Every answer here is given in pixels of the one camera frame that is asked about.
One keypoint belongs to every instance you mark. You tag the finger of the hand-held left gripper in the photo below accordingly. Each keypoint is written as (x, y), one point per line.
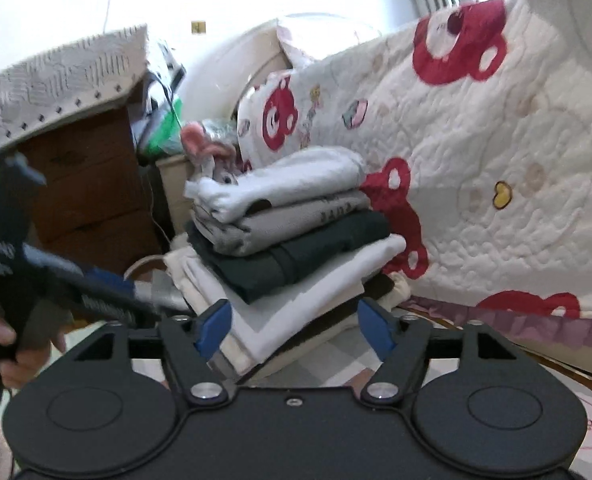
(111, 282)

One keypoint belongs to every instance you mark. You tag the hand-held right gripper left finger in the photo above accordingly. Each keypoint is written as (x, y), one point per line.
(216, 327)

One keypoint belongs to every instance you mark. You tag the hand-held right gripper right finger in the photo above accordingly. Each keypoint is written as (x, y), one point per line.
(376, 327)

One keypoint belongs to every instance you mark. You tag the light grey t-shirt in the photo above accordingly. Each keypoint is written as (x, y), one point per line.
(286, 180)

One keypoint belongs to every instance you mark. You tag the stack of folded clothes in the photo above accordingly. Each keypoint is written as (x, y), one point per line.
(326, 245)

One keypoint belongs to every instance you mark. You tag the person's left hand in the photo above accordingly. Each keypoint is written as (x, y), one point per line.
(26, 367)

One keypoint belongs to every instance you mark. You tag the checked dog print mat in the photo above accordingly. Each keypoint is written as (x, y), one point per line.
(341, 355)

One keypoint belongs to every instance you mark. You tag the cream folded garment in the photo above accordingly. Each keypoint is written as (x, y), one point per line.
(191, 280)
(401, 290)

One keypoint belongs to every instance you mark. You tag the grey folded garment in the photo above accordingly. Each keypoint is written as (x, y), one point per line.
(161, 297)

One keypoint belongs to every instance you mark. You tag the white folded garment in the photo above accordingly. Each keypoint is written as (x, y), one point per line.
(316, 300)

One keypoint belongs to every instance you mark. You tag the brown wooden drawer cabinet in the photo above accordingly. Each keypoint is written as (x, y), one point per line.
(86, 185)

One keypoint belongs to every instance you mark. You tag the cream bedside cabinet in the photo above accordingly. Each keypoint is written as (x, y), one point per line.
(173, 195)

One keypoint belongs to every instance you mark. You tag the grey folded sweatshirt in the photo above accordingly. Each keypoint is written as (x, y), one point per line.
(296, 220)

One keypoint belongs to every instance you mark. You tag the green plastic bag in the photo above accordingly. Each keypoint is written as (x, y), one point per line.
(163, 130)

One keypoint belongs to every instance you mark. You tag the patterned white tablecloth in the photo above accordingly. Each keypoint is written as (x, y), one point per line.
(51, 85)

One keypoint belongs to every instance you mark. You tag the grey plush rabbit toy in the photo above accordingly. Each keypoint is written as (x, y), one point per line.
(198, 142)

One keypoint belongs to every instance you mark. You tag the purple ruffled bed skirt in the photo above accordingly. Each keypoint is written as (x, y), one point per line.
(551, 327)

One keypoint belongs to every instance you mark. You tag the bear print quilt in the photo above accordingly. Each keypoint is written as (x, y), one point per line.
(501, 135)

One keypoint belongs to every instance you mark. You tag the cream headboard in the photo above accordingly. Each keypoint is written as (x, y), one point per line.
(236, 70)

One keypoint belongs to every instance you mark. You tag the white pillow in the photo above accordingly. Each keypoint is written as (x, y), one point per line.
(321, 40)

